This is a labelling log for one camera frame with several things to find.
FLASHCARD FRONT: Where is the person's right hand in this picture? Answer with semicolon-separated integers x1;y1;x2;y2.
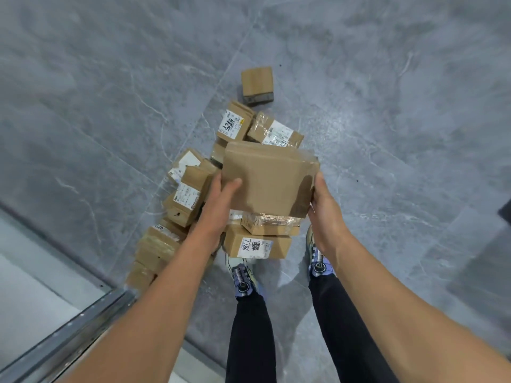
307;172;352;268

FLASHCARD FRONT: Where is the person's left hand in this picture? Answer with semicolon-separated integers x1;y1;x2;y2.
187;172;243;254

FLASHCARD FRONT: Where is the pile of brown cardboard boxes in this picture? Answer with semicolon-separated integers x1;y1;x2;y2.
126;66;305;292

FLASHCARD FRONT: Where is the brown box handwritten label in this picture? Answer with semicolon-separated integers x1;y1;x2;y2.
222;226;294;260

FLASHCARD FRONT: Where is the large plain brown box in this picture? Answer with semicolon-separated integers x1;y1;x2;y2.
221;140;321;219

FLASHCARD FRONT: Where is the person's left forearm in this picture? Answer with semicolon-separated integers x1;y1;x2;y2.
55;235;222;383

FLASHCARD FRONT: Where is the person's right forearm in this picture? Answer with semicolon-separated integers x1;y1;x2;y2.
333;239;511;383

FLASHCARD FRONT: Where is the person's right shoe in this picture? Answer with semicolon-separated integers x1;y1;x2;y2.
305;225;338;278

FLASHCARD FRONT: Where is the person's right leg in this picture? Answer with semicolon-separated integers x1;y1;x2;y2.
308;274;400;383

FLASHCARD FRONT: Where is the person's leg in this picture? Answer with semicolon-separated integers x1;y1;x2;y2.
225;293;277;383
308;274;400;383

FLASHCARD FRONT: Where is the person's left leg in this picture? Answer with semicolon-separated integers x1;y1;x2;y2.
225;293;277;383

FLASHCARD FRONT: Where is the grey metal shelf rack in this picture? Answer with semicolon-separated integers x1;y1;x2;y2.
0;203;136;383

